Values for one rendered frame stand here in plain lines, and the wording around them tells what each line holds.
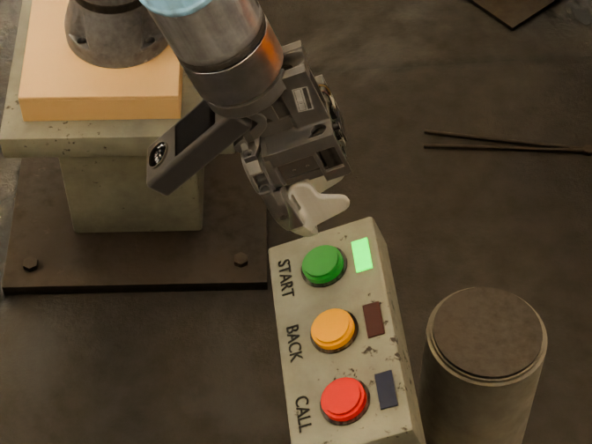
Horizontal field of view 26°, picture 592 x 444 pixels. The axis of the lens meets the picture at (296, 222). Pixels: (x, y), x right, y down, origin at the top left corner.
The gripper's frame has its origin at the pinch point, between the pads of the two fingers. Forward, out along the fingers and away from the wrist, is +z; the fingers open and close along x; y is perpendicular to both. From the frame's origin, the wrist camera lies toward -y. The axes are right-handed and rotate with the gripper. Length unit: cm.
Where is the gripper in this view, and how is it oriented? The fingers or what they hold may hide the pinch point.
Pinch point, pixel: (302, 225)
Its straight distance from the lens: 116.8
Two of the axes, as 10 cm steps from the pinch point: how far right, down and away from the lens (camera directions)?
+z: 3.4, 5.7, 7.4
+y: 9.3, -3.0, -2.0
